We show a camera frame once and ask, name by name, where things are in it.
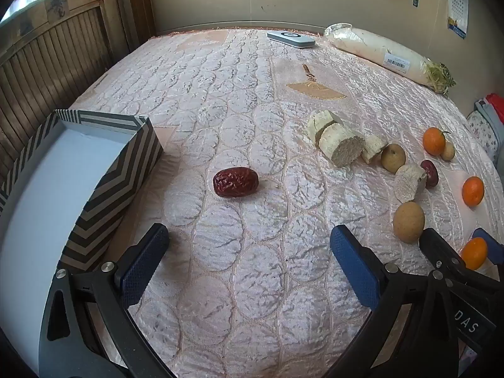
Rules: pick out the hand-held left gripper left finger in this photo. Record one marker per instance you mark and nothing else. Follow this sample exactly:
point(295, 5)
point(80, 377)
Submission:
point(145, 264)

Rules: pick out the flat white device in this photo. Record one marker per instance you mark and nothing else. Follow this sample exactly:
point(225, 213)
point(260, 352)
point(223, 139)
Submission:
point(291, 39)

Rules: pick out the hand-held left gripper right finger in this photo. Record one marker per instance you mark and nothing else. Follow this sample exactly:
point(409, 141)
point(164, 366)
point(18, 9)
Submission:
point(354, 267)

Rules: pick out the wrapped white daikon radish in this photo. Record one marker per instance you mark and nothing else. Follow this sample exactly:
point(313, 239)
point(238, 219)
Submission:
point(378, 49)

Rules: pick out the large round brown fruit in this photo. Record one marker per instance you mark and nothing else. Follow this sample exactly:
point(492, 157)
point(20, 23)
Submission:
point(409, 221)

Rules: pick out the small round brown fruit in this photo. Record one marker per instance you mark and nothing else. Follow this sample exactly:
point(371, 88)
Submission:
point(447, 151)

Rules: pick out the striped cardboard box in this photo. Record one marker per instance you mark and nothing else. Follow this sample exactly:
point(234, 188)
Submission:
point(39, 185)

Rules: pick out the wooden slatted panel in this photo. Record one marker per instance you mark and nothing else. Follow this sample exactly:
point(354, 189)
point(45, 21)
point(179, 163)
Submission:
point(47, 55)

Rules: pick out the wall calendar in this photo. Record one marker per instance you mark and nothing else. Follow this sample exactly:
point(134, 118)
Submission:
point(458, 0)

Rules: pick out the orange mandarin with stem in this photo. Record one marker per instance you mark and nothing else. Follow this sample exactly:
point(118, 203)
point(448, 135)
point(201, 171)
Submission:
point(434, 141)

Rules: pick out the white corn cob piece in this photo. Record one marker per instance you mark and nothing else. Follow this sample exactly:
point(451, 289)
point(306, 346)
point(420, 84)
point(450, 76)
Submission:
point(314, 126)
point(409, 183)
point(374, 149)
point(341, 145)
point(332, 118)

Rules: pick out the brown fruit with stem mark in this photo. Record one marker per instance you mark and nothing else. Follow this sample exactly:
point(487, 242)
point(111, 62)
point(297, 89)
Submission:
point(393, 158)

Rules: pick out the red cloth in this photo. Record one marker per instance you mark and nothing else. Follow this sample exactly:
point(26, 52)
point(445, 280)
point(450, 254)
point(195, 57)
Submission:
point(496, 104)

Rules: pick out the floral cloth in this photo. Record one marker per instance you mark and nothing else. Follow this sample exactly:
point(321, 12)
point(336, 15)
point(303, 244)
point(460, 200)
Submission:
point(486, 134)

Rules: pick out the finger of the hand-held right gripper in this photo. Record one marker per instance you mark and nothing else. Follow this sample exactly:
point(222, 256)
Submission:
point(492, 246)
point(439, 246)

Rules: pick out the red jujube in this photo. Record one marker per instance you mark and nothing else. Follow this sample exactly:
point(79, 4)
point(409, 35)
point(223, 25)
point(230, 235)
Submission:
point(235, 181)
point(430, 174)

